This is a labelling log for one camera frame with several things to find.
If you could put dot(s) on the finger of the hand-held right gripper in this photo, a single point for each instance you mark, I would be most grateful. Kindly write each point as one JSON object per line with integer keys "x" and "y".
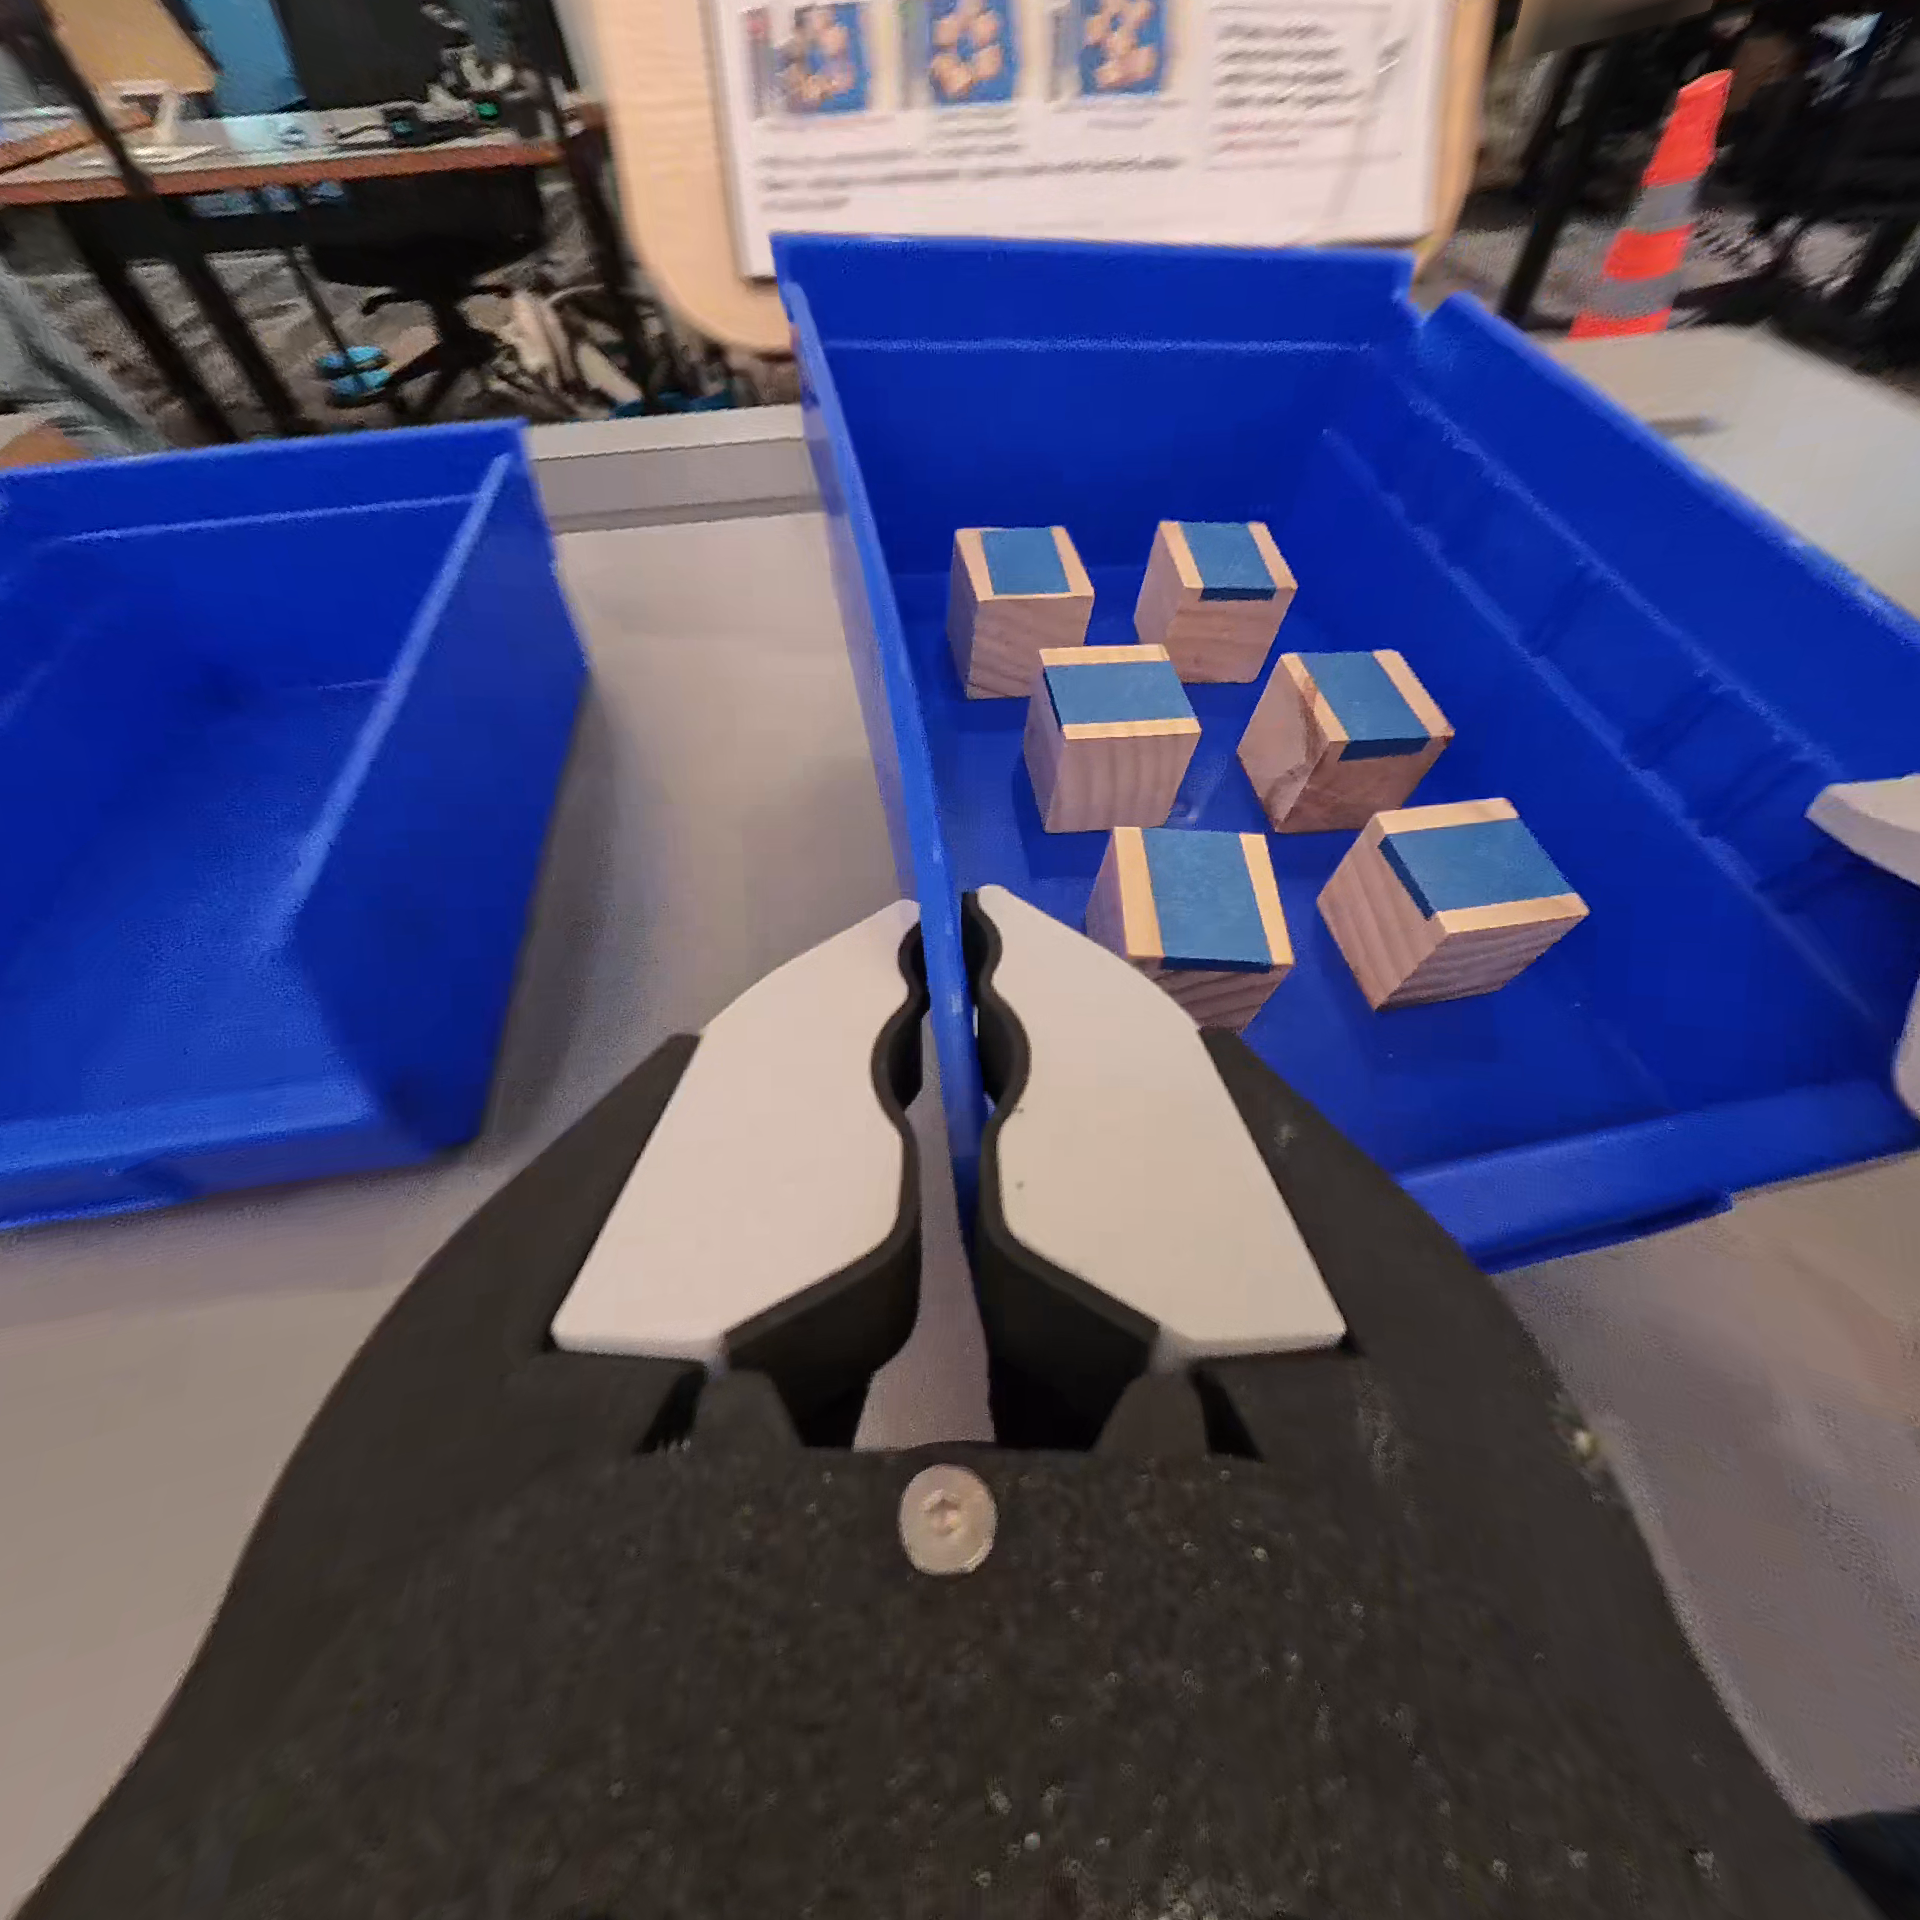
{"x": 1875, "y": 824}
{"x": 1907, "y": 1050}

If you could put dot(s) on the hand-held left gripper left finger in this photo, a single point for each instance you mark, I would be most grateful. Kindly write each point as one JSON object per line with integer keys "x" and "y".
{"x": 751, "y": 1170}

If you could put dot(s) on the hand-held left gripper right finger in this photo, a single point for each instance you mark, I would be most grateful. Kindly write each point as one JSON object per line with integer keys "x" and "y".
{"x": 1171, "y": 1185}

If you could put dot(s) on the blue plastic bin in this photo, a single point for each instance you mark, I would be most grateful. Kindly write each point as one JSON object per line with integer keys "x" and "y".
{"x": 1619, "y": 602}
{"x": 224, "y": 824}

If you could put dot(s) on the cluster of taped wooden cubes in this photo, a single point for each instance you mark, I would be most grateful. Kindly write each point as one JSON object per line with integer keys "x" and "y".
{"x": 1112, "y": 735}

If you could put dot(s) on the orange traffic cone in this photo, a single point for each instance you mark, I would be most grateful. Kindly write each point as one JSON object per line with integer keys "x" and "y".
{"x": 1645, "y": 224}

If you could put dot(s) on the person's legs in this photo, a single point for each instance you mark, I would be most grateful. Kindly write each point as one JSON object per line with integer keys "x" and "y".
{"x": 1884, "y": 1874}

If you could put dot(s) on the wood and white document stand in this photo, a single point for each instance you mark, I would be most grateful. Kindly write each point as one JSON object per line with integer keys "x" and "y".
{"x": 662, "y": 182}

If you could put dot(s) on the brown background table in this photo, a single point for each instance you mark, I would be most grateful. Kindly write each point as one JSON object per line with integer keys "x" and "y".
{"x": 301, "y": 148}

